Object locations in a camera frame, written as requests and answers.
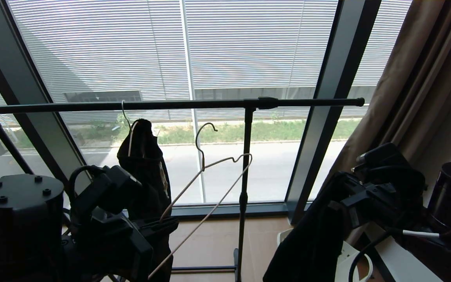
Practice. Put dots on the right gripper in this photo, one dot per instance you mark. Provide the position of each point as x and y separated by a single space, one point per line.
378 203

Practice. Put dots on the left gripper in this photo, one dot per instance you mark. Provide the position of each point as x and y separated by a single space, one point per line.
123 250

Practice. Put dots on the black shorts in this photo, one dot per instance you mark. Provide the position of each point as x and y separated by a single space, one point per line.
147 184

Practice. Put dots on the pink clothes hanger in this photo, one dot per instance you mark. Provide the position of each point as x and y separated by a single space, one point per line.
130 145
194 225

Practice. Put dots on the black garment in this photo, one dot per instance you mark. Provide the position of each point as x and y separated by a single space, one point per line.
307 243

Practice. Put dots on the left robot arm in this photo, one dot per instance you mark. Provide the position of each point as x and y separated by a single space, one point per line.
18 219

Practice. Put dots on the white laundry basket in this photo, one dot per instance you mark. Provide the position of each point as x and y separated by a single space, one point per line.
347 262

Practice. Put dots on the black clothes rack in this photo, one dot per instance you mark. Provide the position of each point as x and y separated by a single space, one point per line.
170 105

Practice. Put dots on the brown curtain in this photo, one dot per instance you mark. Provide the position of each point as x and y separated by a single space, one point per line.
417 78

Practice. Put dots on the window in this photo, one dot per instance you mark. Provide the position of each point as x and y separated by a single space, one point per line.
343 58

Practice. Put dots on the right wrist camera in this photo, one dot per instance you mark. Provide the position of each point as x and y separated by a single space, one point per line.
382 156

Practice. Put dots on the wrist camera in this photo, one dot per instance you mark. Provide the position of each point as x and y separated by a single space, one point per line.
382 156
108 192

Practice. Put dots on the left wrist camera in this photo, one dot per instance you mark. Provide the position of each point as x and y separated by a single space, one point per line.
108 192

